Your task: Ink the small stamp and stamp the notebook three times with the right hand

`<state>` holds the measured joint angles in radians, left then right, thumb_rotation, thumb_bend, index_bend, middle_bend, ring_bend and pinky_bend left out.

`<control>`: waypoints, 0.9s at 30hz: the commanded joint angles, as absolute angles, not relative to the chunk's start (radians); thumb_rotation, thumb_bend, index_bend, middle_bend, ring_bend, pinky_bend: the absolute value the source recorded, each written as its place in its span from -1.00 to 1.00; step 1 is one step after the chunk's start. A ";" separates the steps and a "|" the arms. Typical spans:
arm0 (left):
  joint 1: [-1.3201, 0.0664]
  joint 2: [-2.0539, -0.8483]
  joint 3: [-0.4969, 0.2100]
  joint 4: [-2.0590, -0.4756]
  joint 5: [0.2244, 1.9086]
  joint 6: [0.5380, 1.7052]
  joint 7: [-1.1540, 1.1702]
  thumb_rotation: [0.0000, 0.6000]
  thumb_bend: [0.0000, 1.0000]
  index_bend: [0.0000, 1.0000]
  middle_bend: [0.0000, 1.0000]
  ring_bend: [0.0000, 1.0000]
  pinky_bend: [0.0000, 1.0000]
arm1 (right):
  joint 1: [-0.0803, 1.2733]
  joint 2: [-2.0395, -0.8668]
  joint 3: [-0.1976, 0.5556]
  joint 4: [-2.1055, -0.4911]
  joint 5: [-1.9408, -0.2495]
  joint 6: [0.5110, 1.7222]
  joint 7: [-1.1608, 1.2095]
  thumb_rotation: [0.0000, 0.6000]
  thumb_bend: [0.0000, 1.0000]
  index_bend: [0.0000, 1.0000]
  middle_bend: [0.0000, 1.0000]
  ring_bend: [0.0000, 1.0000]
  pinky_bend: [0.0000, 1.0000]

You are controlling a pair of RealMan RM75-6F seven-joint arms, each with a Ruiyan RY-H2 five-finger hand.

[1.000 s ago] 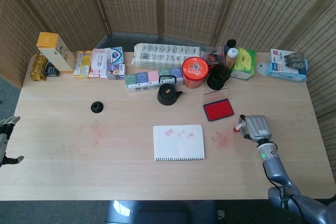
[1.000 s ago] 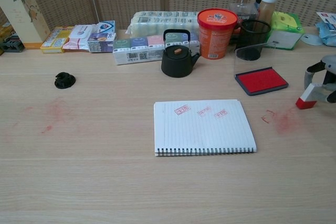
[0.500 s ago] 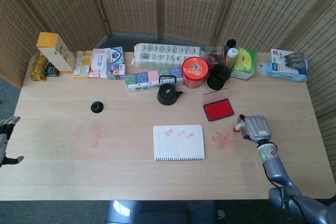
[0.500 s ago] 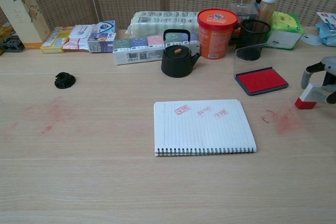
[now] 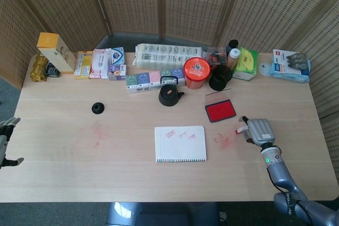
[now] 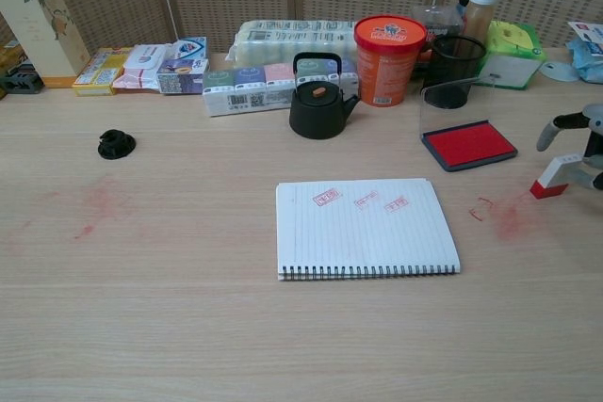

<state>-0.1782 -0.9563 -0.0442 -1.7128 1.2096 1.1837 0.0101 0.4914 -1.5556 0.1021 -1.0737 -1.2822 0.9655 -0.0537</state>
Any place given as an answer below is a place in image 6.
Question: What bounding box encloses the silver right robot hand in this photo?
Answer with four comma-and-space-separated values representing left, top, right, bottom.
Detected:
536, 103, 603, 191

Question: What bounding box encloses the white and red stamp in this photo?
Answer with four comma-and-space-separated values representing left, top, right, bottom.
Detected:
529, 154, 583, 200

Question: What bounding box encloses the white spiral lined notebook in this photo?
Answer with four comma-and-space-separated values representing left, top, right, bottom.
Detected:
275, 177, 463, 283

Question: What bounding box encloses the light blue wipes pack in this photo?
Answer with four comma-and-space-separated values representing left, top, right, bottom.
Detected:
564, 39, 603, 84

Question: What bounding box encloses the pale blue round disc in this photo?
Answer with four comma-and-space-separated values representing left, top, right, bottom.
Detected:
539, 60, 579, 83

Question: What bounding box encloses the green tissue box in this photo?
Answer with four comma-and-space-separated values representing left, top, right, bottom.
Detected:
474, 20, 547, 91

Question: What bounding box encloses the red ink pad clear lid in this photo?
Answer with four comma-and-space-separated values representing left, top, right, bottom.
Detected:
418, 75, 519, 173

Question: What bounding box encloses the black mesh pen cup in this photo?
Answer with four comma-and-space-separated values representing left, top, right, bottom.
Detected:
422, 34, 488, 110

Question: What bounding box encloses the brown bottle white cap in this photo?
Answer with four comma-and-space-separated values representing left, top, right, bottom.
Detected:
460, 0, 499, 45

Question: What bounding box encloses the orange lidded tub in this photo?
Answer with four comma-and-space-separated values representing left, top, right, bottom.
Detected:
353, 14, 429, 108

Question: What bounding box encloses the clear wrapped paper roll pack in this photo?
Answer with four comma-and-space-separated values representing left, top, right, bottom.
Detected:
227, 19, 359, 69

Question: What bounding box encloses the blue and white small box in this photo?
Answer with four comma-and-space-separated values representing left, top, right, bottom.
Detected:
170, 36, 208, 64

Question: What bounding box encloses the purple small box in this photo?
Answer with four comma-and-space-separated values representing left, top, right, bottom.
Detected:
155, 57, 210, 95

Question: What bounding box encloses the pink wet wipes pack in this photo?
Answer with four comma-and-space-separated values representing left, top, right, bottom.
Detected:
111, 43, 183, 94

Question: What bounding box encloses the small black round plastic part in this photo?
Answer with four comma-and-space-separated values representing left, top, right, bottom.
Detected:
97, 128, 139, 161

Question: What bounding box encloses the yellow snack box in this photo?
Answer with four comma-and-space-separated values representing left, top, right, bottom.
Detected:
72, 46, 135, 97

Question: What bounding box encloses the tall beige carton orange top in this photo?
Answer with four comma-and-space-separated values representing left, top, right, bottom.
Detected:
0, 0, 92, 89

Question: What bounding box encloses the dark grey slotted holder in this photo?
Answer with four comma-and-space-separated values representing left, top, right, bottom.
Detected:
0, 67, 46, 101

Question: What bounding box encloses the gold foil pack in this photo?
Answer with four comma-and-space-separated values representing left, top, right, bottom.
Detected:
0, 41, 27, 69

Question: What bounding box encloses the black teapot with handle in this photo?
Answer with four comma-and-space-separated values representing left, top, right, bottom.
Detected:
288, 52, 362, 141

